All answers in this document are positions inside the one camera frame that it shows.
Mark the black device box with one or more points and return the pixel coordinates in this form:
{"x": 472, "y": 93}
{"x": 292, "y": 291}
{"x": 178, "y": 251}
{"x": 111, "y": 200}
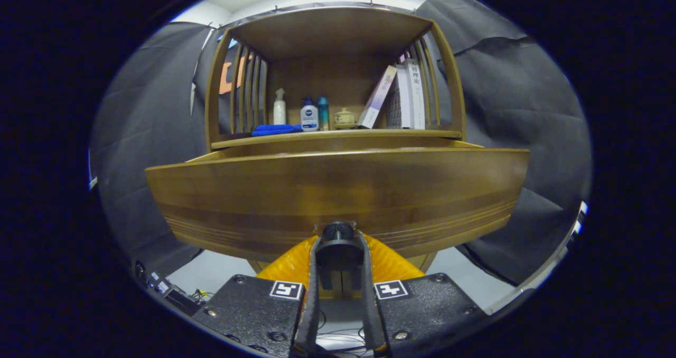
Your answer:
{"x": 182, "y": 301}

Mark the blue folded cloth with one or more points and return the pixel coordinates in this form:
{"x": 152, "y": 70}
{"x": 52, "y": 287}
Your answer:
{"x": 274, "y": 130}

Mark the teal bottle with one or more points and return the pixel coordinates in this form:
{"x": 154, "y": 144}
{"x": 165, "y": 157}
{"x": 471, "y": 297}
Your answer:
{"x": 323, "y": 115}

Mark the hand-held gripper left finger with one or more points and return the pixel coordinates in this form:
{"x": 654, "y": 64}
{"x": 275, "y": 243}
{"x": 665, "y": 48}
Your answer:
{"x": 309, "y": 316}

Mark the wooden countertop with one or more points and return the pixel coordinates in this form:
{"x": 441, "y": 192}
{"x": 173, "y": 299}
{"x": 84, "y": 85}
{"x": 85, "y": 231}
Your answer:
{"x": 338, "y": 134}

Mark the dark patterned book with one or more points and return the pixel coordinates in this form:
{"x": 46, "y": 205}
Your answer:
{"x": 392, "y": 110}

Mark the white bottle with blue cap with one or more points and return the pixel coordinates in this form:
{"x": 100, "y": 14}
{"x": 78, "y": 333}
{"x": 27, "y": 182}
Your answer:
{"x": 309, "y": 118}

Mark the beige lidded teacup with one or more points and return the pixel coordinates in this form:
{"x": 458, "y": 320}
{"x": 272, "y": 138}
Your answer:
{"x": 344, "y": 119}

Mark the white book with black lettering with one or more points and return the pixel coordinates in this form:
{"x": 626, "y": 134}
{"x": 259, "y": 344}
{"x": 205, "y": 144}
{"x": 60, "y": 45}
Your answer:
{"x": 417, "y": 96}

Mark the white pump bottle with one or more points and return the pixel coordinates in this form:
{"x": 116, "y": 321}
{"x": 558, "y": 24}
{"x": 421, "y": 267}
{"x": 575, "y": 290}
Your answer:
{"x": 279, "y": 112}

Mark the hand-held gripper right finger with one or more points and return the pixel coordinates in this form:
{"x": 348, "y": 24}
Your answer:
{"x": 369, "y": 316}

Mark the black drawer knob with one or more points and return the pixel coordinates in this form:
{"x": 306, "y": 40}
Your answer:
{"x": 338, "y": 252}

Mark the purple and white book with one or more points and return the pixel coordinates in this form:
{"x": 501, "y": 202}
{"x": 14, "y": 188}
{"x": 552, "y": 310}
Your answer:
{"x": 376, "y": 99}

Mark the wooden drawer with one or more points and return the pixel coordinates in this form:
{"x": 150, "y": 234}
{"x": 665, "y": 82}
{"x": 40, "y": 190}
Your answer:
{"x": 264, "y": 189}

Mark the wooden cabinet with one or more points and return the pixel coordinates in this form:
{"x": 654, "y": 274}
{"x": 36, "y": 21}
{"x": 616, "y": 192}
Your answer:
{"x": 327, "y": 83}

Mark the black backdrop cloth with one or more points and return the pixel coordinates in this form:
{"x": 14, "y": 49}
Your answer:
{"x": 528, "y": 110}

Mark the plain white book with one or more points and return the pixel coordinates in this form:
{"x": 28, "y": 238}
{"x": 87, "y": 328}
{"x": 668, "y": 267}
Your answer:
{"x": 404, "y": 102}

